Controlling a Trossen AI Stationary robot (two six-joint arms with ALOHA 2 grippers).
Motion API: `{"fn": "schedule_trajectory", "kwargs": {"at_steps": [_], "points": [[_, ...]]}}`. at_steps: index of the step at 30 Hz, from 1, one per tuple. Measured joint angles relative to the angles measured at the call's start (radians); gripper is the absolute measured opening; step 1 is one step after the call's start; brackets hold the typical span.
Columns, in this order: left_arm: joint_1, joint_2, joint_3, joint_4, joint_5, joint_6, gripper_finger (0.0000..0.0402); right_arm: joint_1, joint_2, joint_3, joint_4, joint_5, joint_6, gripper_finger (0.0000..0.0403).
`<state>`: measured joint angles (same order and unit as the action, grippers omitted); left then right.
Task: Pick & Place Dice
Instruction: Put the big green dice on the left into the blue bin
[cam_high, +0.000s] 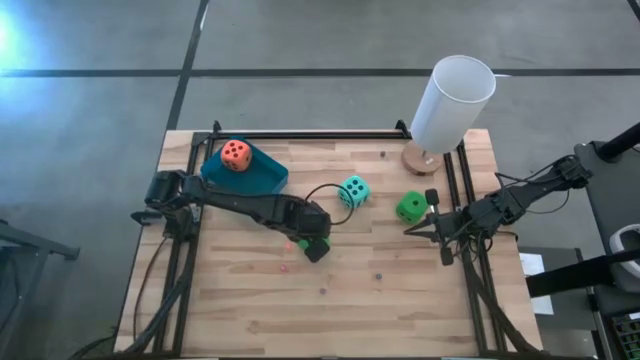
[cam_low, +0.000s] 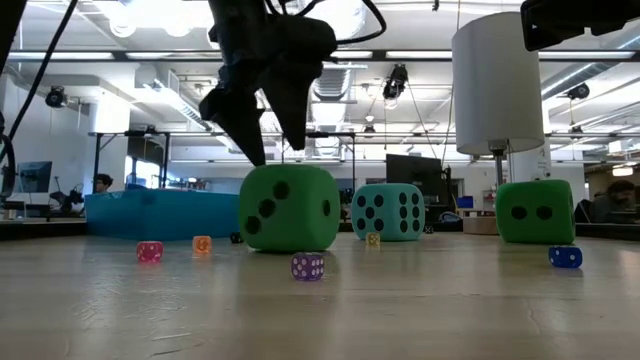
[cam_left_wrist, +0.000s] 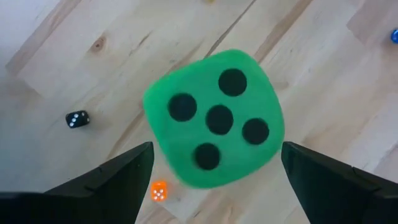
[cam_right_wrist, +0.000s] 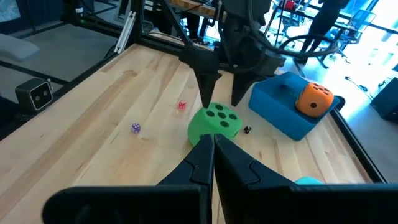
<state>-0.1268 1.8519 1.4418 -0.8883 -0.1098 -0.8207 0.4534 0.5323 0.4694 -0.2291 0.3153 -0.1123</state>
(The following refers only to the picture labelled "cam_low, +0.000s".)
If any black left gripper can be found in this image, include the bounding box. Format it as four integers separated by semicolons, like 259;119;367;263
198;0;339;168

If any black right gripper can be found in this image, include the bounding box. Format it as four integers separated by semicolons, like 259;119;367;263
520;0;640;52

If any large green foam die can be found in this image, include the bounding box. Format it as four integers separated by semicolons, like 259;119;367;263
238;163;343;253
495;179;577;246

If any blue plastic bin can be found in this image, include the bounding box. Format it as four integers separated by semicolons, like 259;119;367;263
83;188;241;242

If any large teal foam die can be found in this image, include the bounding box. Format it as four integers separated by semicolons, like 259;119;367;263
351;182;427;243

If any small pink die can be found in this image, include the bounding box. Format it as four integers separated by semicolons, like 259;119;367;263
136;241;165;264

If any white cylindrical lamp shade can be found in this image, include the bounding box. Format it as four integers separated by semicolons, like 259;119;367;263
451;11;546;156

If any large black monitor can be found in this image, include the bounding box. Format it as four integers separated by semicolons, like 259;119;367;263
385;153;445;214

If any small purple die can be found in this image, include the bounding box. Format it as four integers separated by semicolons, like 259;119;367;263
291;252;325;283

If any metal lamp pole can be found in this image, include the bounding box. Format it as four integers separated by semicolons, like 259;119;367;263
489;142;509;189

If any person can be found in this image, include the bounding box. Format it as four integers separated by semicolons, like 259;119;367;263
574;178;640;225
93;173;114;195

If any round wooden lamp base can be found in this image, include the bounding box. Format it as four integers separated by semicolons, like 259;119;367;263
462;216;500;236

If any small blue die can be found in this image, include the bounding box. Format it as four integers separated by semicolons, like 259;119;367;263
548;245;584;270

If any monitor with blue picture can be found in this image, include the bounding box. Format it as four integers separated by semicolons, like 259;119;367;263
17;160;54;194

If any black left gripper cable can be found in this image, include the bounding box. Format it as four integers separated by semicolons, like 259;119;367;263
339;0;388;47

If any black overhead frame beam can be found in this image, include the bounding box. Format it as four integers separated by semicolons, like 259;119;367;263
0;48;640;63

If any black hanging overhead camera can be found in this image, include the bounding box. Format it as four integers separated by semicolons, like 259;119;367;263
381;63;410;101

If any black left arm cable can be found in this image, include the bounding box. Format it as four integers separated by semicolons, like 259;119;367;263
0;0;80;201

